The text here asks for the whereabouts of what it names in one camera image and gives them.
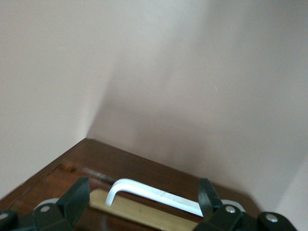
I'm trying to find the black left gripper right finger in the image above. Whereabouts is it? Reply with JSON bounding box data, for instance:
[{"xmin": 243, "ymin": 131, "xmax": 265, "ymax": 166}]
[{"xmin": 193, "ymin": 178, "xmax": 260, "ymax": 231}]

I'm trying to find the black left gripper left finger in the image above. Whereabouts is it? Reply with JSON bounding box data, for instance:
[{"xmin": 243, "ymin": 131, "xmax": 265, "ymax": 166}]
[{"xmin": 18, "ymin": 177, "xmax": 90, "ymax": 231}]

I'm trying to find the light wood drawer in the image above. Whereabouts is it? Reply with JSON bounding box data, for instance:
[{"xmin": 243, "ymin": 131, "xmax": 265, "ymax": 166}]
[{"xmin": 7, "ymin": 163, "xmax": 256, "ymax": 231}]

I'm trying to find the white drawer handle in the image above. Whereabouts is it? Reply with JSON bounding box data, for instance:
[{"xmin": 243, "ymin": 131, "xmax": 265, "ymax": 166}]
[{"xmin": 105, "ymin": 178, "xmax": 205, "ymax": 218}]

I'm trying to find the dark wooden cabinet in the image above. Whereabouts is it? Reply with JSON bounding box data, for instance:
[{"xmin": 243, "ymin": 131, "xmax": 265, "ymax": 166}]
[{"xmin": 0, "ymin": 138, "xmax": 260, "ymax": 231}]

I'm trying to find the brown table cover mat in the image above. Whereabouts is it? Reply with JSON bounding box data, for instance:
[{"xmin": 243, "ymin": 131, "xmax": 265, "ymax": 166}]
[{"xmin": 0, "ymin": 0, "xmax": 308, "ymax": 231}]

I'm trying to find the brass handle back plate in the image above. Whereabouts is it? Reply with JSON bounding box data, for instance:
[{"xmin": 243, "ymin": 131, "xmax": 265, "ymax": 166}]
[{"xmin": 88, "ymin": 188, "xmax": 201, "ymax": 231}]

